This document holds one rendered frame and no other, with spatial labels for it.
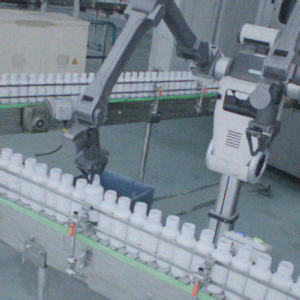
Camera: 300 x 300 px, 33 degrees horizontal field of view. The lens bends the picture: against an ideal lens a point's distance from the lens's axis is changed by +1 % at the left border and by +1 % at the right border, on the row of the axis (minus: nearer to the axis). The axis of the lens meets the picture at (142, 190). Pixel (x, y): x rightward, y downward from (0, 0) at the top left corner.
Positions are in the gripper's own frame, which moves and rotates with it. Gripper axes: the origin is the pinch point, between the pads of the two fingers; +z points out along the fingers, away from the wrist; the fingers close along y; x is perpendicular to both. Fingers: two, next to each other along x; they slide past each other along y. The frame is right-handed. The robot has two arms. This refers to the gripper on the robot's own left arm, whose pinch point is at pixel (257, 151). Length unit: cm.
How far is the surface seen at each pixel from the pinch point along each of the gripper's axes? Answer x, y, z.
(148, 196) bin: 56, 40, 48
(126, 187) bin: 70, 43, 50
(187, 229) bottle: 9.2, -17.7, 23.4
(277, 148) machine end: 94, 366, 108
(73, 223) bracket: 44, -27, 32
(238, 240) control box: -1.8, -2.7, 28.4
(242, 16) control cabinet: 275, 641, 9
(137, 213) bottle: 27.1, -17.1, 25.6
